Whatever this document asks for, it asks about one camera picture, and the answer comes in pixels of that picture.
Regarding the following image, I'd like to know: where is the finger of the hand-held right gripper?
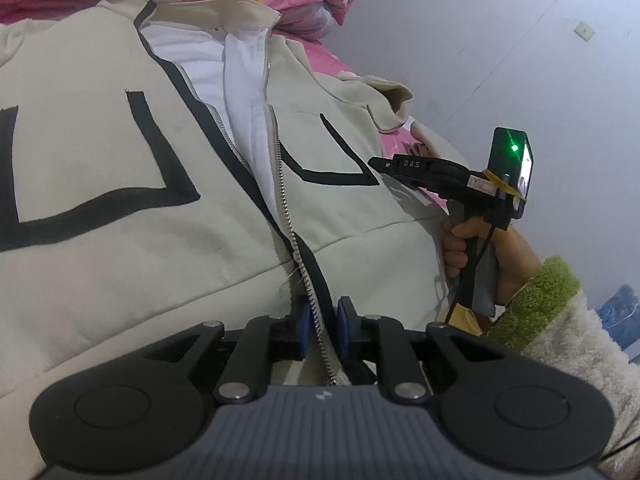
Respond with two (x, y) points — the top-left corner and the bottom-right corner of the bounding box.
(368, 156), (468, 195)

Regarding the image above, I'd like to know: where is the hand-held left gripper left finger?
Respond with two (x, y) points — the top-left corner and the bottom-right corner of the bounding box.
(142, 305), (313, 402)

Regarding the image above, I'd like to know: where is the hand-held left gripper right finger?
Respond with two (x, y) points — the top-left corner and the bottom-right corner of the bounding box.
(336, 297), (506, 402)

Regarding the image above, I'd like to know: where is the beige zip jacket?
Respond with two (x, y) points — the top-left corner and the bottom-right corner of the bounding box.
(0, 0), (453, 466)

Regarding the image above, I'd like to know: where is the person's right forearm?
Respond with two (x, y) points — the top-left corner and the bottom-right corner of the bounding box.
(485, 255), (640, 461)

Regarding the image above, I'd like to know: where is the person's right hand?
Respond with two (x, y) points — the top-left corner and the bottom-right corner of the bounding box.
(440, 219), (543, 307)

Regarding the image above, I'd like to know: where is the pink floral bed blanket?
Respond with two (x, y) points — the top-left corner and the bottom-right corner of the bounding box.
(270, 25), (461, 211)

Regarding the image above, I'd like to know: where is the blue plastic bag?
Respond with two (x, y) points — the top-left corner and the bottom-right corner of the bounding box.
(595, 285), (640, 361)

